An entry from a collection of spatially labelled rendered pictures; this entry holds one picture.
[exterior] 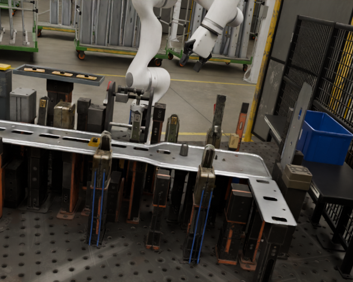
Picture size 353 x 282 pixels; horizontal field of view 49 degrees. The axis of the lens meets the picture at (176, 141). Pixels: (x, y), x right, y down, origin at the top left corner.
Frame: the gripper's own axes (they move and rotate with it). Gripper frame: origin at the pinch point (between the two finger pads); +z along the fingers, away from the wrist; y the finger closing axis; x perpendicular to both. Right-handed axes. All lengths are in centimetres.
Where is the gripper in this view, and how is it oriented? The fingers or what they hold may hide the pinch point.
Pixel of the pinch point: (189, 65)
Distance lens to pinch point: 155.3
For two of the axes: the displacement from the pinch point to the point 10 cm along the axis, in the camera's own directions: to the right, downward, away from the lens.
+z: -4.9, 8.3, 2.5
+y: -6.2, -1.4, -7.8
